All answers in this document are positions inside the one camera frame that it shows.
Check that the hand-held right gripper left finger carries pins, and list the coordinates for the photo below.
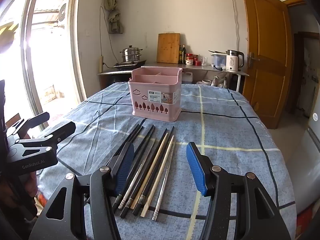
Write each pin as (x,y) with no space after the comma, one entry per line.
(125,165)

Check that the low metal stove table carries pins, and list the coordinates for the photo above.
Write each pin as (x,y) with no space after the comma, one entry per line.
(110,72)

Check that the dark oil bottle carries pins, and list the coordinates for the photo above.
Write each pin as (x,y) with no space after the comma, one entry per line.
(184,53)

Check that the beige power strip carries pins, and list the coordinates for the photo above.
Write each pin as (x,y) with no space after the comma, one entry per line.
(101,63)

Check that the silver metal chopstick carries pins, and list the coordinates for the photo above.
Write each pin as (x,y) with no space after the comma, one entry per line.
(135,180)
(163,180)

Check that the small red jar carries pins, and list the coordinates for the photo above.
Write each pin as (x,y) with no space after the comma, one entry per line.
(195,57)

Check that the brown wooden door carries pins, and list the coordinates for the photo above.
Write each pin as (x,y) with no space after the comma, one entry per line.
(265,55)

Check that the outdoor air conditioner unit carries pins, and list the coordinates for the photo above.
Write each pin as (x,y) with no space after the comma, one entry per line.
(62,13)

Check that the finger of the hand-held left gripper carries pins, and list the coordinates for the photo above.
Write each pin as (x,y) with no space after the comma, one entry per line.
(30,123)
(61,128)

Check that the white electric kettle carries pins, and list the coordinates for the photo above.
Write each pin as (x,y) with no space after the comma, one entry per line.
(233,60)

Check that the red lid jar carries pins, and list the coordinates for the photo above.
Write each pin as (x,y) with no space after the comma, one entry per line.
(189,56)

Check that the clear glass cup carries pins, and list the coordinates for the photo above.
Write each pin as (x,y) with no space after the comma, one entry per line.
(204,61)

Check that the beige wooden chopstick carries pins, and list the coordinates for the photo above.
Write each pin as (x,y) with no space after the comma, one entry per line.
(160,146)
(165,155)

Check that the dark sauce bottle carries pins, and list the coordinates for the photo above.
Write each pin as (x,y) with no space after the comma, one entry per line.
(180,55)

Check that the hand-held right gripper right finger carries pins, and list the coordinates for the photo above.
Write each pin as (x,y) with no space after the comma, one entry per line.
(197,170)

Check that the blue plaid table cloth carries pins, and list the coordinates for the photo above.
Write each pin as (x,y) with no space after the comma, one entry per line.
(225,130)

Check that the white plastic jug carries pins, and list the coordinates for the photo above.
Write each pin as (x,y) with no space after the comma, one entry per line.
(187,77)

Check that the black induction cooker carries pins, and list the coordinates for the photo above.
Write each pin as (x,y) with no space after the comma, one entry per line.
(130,64)

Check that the grey refrigerator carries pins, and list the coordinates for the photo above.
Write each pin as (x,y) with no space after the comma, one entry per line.
(310,167)

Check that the patterned white jar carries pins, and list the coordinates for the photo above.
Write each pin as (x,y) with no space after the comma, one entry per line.
(190,61)

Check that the person's left hand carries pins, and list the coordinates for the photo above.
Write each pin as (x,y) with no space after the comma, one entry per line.
(31,187)

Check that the crumpled plastic bags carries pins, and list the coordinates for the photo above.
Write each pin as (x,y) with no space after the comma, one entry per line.
(220,81)

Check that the pink plastic utensil basket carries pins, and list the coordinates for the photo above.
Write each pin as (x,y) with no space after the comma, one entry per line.
(155,105)

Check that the hanging beige cloth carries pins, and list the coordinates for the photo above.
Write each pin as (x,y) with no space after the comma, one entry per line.
(115,17)

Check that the white bowl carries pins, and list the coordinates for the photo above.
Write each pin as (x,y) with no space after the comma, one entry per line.
(206,82)

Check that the metal kitchen counter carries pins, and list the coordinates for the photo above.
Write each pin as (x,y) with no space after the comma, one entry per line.
(200,68)

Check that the stainless steel steamer pot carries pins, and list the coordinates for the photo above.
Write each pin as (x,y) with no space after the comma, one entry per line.
(130,53)

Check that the black chopstick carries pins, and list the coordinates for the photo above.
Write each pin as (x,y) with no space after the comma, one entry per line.
(146,142)
(130,134)
(137,135)
(168,140)
(156,155)

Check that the wooden cutting board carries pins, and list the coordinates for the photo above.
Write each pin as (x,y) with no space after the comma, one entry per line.
(168,48)

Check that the red can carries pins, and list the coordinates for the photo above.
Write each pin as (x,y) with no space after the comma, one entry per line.
(198,63)

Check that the white window frame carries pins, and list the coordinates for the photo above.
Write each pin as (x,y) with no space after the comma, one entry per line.
(75,55)

